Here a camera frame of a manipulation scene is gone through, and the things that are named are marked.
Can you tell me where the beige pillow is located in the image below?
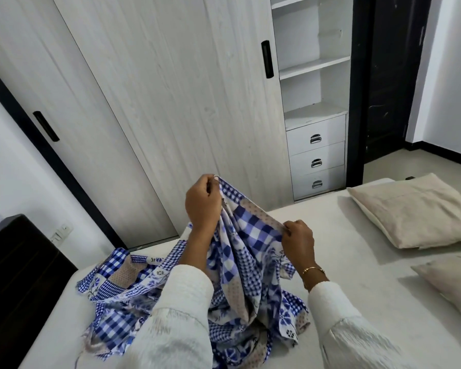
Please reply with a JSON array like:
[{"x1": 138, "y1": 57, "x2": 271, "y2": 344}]
[
  {"x1": 411, "y1": 251, "x2": 461, "y2": 328},
  {"x1": 347, "y1": 173, "x2": 461, "y2": 250}
]

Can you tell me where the dark wooden door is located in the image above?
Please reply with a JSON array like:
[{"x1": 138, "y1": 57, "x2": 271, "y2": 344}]
[{"x1": 363, "y1": 0, "x2": 433, "y2": 164}]

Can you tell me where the black wardrobe side panel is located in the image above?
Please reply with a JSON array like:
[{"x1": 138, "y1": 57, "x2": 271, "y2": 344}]
[{"x1": 0, "y1": 57, "x2": 128, "y2": 250}]

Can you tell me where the person's right hand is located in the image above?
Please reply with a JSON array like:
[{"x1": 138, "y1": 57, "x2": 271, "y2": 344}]
[{"x1": 281, "y1": 220, "x2": 316, "y2": 281}]

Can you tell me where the person's left hand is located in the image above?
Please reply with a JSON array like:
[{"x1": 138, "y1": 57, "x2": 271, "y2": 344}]
[{"x1": 185, "y1": 174, "x2": 224, "y2": 238}]

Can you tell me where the dark wooden headboard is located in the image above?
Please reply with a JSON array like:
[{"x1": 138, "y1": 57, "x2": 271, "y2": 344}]
[{"x1": 0, "y1": 213, "x2": 79, "y2": 369}]

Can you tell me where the person's left forearm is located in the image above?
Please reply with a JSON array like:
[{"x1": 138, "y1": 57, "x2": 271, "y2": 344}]
[{"x1": 120, "y1": 223, "x2": 216, "y2": 369}]

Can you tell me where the white open shelf unit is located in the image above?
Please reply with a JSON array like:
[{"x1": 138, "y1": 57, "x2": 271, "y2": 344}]
[{"x1": 270, "y1": 0, "x2": 355, "y2": 202}]

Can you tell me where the white drawer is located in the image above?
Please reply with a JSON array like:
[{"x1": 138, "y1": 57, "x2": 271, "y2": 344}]
[
  {"x1": 286, "y1": 114, "x2": 347, "y2": 156},
  {"x1": 291, "y1": 165, "x2": 345, "y2": 201},
  {"x1": 289, "y1": 141, "x2": 346, "y2": 180}
]

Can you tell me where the black recessed door handle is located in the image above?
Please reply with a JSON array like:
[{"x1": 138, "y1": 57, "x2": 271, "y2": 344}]
[
  {"x1": 260, "y1": 40, "x2": 275, "y2": 79},
  {"x1": 32, "y1": 110, "x2": 60, "y2": 143}
]

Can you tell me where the white mattress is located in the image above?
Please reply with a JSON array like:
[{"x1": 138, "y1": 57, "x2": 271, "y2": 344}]
[{"x1": 18, "y1": 178, "x2": 461, "y2": 369}]

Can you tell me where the light wood-grain wardrobe door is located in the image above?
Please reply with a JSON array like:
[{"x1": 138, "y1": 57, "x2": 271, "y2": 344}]
[
  {"x1": 51, "y1": 0, "x2": 295, "y2": 232},
  {"x1": 0, "y1": 0, "x2": 179, "y2": 249}
]

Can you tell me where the white wall socket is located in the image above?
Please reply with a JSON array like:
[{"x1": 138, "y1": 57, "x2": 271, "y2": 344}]
[{"x1": 49, "y1": 223, "x2": 74, "y2": 244}]

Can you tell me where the blue checked patchwork bedsheet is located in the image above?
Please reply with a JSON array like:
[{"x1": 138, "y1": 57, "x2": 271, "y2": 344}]
[{"x1": 76, "y1": 177, "x2": 312, "y2": 362}]

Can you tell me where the person's right forearm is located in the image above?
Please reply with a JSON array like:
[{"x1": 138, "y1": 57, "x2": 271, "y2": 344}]
[{"x1": 302, "y1": 266, "x2": 431, "y2": 369}]

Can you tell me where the black door frame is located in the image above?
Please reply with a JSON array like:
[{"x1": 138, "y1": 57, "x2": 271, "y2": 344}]
[{"x1": 346, "y1": 0, "x2": 376, "y2": 188}]

